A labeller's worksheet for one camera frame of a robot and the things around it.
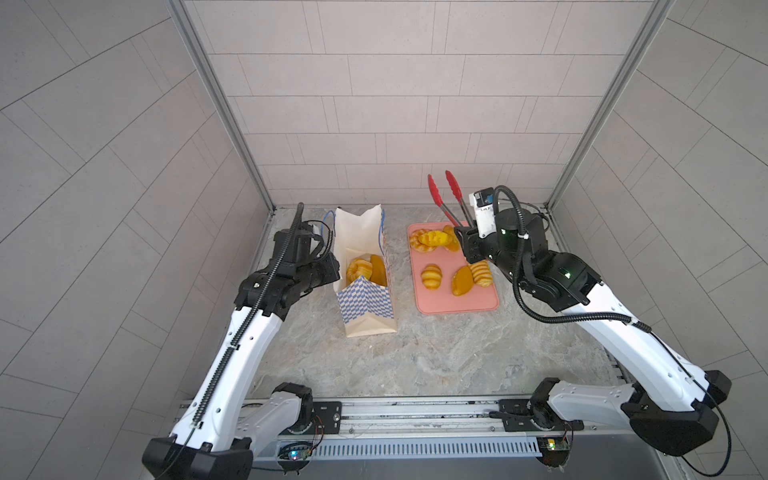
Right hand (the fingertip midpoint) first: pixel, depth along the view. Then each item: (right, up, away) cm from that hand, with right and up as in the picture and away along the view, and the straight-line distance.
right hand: (461, 226), depth 66 cm
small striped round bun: (-3, -16, +27) cm, 32 cm away
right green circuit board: (+22, -52, +2) cm, 56 cm away
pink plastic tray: (0, -23, +26) cm, 34 cm away
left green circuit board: (-35, -50, -2) cm, 61 cm away
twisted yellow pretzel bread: (-6, -4, +35) cm, 35 cm away
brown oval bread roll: (+6, -17, +27) cm, 33 cm away
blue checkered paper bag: (-30, -6, +29) cm, 42 cm away
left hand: (-27, -8, +5) cm, 28 cm away
